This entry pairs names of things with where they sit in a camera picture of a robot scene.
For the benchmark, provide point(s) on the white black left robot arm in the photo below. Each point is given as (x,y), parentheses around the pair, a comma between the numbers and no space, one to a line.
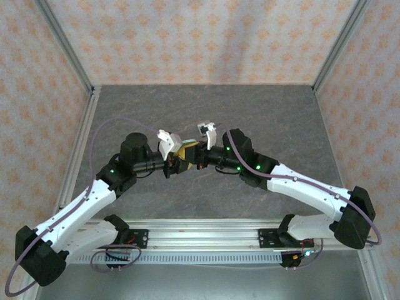
(78,212)

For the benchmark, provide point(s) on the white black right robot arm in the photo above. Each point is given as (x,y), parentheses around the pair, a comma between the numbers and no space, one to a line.
(306,190)

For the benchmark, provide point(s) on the small circuit board green LED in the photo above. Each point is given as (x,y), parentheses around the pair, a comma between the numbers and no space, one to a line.
(304,253)

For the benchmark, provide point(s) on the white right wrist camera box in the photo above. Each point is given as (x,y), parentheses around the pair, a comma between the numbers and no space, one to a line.
(211,137)

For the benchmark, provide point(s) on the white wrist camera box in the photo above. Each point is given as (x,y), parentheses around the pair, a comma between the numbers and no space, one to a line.
(168,142)
(211,137)

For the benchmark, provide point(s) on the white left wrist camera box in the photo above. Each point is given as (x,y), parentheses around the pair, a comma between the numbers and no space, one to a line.
(168,142)

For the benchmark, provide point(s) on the aluminium side frame rail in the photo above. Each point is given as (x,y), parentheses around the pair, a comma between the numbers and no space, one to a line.
(89,106)

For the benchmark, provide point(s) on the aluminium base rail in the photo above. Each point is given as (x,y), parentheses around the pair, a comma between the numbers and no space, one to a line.
(203,234)

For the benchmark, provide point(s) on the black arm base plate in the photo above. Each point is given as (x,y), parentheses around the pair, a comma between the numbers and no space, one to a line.
(265,239)
(140,239)

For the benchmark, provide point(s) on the short aluminium frame post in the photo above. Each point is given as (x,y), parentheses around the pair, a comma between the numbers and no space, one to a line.
(372,275)

